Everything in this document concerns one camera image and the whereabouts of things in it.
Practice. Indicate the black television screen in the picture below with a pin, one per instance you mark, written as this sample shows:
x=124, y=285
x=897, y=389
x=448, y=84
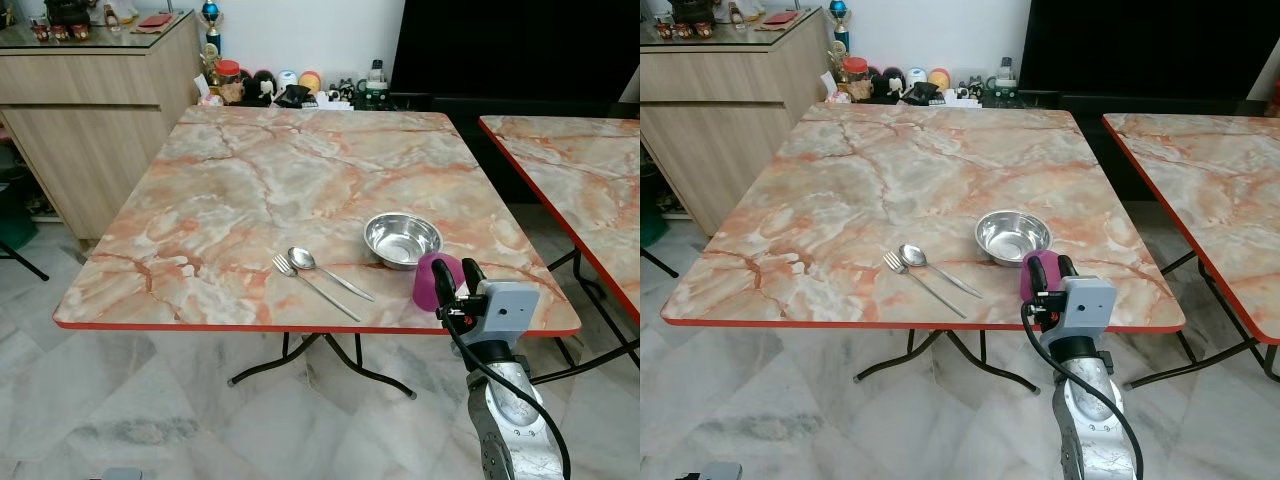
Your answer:
x=1140, y=45
x=510, y=45

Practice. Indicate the red lid snack jar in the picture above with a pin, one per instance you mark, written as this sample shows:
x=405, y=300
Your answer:
x=856, y=77
x=229, y=80

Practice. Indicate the black metal stand leg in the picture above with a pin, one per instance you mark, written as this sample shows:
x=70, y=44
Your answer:
x=660, y=264
x=22, y=260

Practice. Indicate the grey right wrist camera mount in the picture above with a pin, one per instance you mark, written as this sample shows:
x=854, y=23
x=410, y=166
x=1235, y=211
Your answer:
x=508, y=312
x=1088, y=305

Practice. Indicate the light wooden cabinet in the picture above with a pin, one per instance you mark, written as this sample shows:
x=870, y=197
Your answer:
x=730, y=120
x=90, y=120

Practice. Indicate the red flat case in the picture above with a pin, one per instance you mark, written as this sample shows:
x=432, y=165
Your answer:
x=781, y=17
x=155, y=20

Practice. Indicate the purple plastic cup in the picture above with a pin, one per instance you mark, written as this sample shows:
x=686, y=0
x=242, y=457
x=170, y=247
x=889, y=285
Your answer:
x=1052, y=270
x=426, y=285

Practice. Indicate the yellow pink ball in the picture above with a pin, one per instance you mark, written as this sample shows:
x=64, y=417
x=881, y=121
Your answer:
x=938, y=78
x=310, y=81

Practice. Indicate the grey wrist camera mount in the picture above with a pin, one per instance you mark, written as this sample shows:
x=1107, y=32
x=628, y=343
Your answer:
x=1088, y=305
x=508, y=312
x=708, y=471

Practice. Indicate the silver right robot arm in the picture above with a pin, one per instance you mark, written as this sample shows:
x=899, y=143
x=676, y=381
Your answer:
x=1090, y=430
x=510, y=430

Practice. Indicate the silver metal spoon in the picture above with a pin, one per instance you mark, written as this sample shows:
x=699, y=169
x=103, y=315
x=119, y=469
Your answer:
x=301, y=258
x=911, y=255

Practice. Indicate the silver metal fork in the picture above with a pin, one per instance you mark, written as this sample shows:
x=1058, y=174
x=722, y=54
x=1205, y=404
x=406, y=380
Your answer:
x=318, y=290
x=925, y=286

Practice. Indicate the marble top folding table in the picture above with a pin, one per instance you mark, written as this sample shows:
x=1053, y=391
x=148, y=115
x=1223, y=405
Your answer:
x=590, y=170
x=1220, y=190
x=260, y=190
x=900, y=180

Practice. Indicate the stainless steel bowl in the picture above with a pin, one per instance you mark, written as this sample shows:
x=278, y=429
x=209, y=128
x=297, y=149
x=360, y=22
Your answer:
x=1012, y=237
x=402, y=240

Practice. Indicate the green storage bin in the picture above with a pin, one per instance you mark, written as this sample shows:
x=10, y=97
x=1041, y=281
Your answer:
x=14, y=215
x=651, y=215

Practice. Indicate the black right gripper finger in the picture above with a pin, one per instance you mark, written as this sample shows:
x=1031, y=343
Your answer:
x=473, y=275
x=443, y=278
x=1034, y=276
x=1067, y=267

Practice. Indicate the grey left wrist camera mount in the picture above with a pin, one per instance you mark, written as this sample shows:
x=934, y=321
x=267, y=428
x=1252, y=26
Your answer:
x=708, y=471

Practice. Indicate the blue trophy cup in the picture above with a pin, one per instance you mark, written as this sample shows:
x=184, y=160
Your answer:
x=211, y=14
x=839, y=12

